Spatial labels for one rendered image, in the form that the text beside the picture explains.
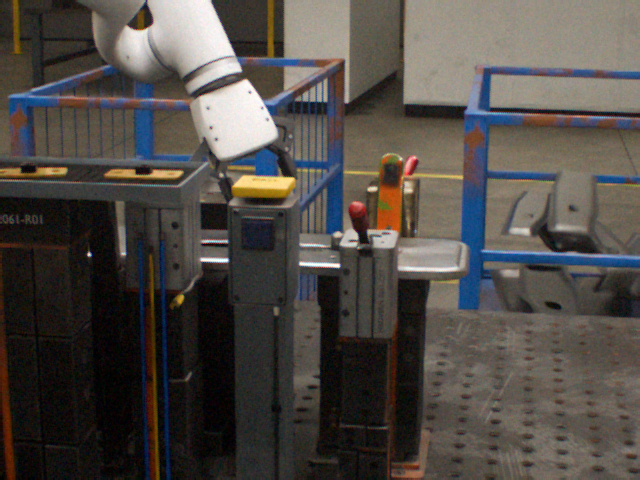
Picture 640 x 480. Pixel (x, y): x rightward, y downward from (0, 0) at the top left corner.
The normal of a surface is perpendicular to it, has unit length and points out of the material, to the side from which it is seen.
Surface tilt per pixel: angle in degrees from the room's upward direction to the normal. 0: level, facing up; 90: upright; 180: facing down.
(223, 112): 68
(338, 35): 90
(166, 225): 90
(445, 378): 0
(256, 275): 90
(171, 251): 90
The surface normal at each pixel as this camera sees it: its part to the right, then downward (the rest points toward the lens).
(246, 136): 0.40, -0.09
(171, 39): -0.55, 0.23
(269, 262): -0.14, 0.25
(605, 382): 0.01, -0.97
